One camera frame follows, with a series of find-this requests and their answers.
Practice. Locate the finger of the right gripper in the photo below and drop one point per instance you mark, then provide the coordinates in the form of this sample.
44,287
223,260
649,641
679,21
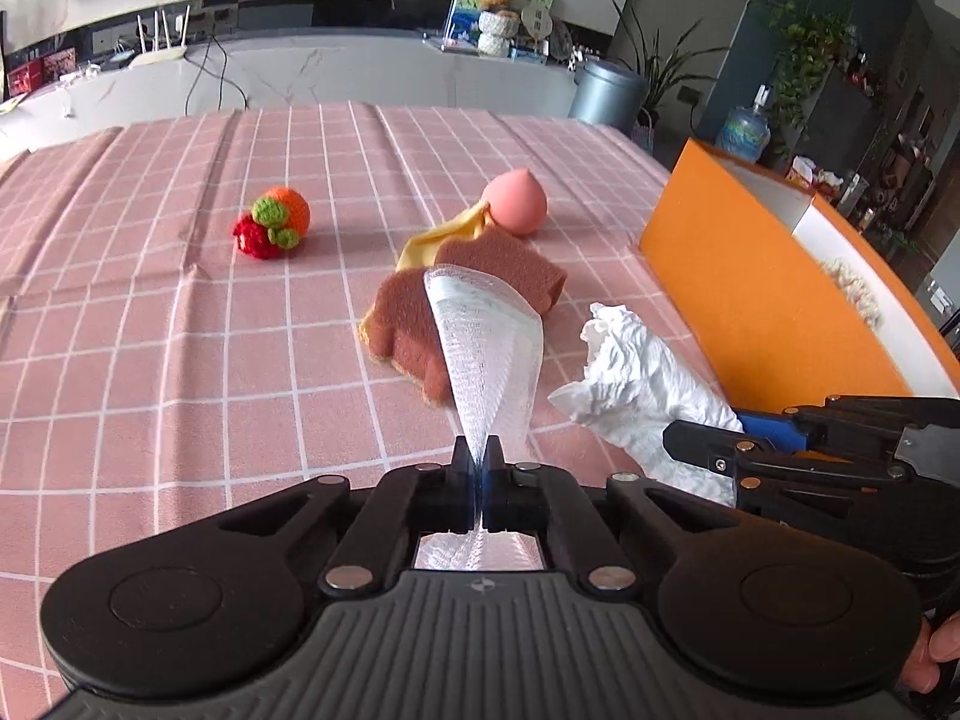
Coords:
778,430
713,449

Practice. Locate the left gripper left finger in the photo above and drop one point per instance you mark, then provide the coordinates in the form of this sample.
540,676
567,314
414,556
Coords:
407,504

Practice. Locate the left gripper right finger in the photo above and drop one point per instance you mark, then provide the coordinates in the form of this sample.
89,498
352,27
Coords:
549,504

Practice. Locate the white tissue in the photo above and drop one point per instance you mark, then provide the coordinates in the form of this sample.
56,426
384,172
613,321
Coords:
633,387

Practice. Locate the reddish brown sponge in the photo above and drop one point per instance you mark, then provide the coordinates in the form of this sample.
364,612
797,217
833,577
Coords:
503,256

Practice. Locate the yellow cloth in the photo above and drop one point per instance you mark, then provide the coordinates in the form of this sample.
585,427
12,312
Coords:
442,236

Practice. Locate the right hand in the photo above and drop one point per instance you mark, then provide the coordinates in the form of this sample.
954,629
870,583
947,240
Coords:
935,647

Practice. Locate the orange cardboard box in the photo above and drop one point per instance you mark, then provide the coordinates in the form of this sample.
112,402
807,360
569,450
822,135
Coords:
788,303

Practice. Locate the pink peach toy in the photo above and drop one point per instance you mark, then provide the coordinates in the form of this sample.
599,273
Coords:
517,202

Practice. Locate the blue water jug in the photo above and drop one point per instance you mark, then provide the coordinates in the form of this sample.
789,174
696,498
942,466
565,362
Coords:
746,132

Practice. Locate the knitted red strawberry toy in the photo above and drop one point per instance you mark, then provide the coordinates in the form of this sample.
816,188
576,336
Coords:
252,239

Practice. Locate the pink checked tablecloth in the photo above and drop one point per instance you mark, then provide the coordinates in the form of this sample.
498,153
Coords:
152,374

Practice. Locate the knitted orange fruit toy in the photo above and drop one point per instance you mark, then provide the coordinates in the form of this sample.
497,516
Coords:
284,214

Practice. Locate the woven basket bag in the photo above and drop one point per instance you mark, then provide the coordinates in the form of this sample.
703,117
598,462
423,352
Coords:
644,131

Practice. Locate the grey metal trash bin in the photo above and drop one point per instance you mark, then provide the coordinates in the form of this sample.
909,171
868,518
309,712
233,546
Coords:
608,94

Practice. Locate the tall leafy floor plant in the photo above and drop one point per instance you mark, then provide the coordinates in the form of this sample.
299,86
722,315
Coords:
661,68

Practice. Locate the hanging ivy plant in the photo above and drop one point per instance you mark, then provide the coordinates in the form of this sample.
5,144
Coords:
811,44

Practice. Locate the white marble TV cabinet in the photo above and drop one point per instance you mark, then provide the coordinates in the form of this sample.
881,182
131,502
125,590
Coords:
286,71

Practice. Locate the white round hand fan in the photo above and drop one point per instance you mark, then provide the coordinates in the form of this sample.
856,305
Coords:
537,21

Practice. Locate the white wifi router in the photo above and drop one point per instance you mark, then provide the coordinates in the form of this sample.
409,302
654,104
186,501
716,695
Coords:
162,40

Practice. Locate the red gift box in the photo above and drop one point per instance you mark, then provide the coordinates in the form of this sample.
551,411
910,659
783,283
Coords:
36,73

